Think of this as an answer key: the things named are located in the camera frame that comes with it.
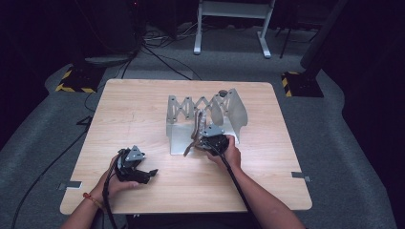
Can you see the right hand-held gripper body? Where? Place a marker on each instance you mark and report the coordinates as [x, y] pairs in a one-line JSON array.
[[216, 143]]

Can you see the grey slanted pole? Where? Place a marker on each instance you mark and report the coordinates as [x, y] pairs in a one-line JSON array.
[[321, 35]]

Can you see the white metal stand frame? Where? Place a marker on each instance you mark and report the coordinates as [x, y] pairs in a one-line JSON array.
[[234, 9]]

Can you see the person's dark clothing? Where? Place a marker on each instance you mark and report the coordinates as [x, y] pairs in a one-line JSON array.
[[191, 222]]

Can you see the person's left hand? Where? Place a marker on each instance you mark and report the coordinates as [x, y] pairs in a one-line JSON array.
[[111, 187]]

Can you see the black tripod stand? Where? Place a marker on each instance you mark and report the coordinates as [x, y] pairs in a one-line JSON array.
[[288, 41]]

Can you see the expandable grey metal book rack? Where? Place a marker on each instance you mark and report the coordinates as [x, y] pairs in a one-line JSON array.
[[178, 136]]

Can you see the person's right hand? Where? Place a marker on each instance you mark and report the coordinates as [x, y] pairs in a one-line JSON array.
[[230, 157]]

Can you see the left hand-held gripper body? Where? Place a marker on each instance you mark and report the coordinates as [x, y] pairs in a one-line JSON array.
[[127, 167]]

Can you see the grey flat base plate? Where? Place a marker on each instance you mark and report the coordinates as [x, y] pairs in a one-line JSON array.
[[108, 60]]

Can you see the round grey table grommet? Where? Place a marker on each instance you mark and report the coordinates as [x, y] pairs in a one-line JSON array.
[[223, 93]]

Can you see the black-yellow striped stand base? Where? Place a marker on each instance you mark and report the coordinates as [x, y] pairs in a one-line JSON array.
[[305, 86], [81, 81]]

